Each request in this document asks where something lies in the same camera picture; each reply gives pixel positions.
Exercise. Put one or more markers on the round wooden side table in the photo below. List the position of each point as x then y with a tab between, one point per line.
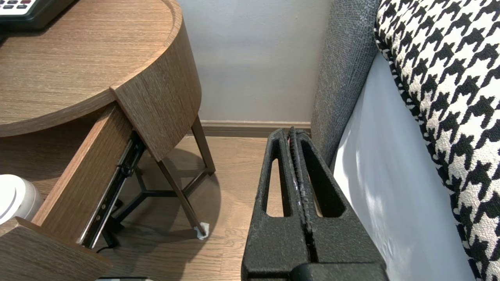
78	58

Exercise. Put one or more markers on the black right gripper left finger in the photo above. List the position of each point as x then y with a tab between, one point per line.
273	242

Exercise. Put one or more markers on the black drawer slide rail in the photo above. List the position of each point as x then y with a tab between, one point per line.
113	191

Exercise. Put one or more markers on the white round lidded box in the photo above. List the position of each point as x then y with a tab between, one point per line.
15	199

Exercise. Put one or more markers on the grey upholstered headboard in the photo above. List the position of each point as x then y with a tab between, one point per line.
343	78

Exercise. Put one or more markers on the white table foot pad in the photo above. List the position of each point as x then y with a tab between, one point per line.
202	231

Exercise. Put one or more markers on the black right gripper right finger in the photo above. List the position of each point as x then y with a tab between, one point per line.
343	242

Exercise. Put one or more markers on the black and white desk telephone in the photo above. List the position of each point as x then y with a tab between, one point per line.
23	11

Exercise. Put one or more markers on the black white houndstooth pillow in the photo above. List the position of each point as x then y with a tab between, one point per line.
449	78

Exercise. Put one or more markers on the grey skirting board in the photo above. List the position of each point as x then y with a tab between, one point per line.
254	128

